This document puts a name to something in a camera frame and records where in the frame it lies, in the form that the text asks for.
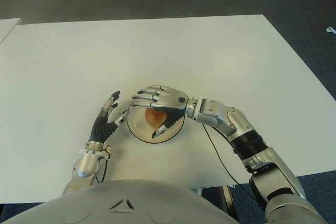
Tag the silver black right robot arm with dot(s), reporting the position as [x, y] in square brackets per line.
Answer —
[236, 119]

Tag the grey robot torso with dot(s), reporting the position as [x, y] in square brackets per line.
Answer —
[118, 203]

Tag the white side table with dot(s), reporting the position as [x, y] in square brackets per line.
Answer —
[6, 28]

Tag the small white floor object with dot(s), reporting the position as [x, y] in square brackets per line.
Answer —
[330, 30]

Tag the black table leg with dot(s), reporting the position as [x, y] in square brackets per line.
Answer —
[215, 197]

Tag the white plate with black rim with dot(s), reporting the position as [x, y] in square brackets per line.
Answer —
[137, 127]

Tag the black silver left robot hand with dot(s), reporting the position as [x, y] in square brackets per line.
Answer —
[101, 129]

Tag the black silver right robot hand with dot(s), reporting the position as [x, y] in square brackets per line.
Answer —
[170, 98]

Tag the red yellow apple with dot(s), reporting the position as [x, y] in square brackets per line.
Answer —
[155, 117]

